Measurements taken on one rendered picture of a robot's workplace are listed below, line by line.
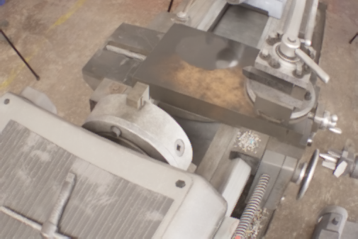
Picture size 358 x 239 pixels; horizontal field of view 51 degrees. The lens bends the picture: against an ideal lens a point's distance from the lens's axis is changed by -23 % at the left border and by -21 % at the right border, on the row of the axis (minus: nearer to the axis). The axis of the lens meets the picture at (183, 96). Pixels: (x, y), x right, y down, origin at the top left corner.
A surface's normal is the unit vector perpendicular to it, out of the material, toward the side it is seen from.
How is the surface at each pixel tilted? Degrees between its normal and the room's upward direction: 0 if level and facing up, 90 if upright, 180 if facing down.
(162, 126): 33
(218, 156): 0
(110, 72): 0
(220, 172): 0
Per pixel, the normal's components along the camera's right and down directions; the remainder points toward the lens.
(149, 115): 0.36, -0.57
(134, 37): 0.06, -0.71
